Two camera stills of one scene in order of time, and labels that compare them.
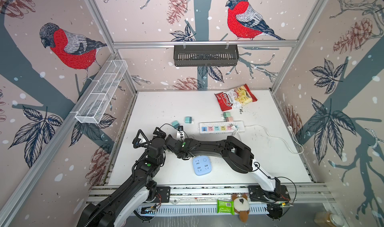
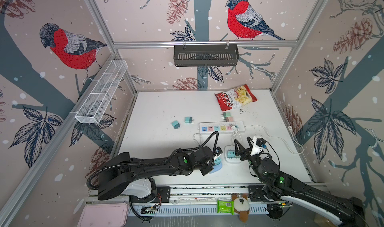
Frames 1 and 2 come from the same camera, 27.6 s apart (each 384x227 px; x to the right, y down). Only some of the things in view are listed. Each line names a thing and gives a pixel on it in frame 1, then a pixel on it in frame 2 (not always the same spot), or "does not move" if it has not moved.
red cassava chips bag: (235, 98) does not move
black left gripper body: (163, 140) → (205, 168)
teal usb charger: (175, 124) does not move
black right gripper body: (178, 152) → (254, 161)
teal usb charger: (188, 119) does not move
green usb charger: (226, 114) does not move
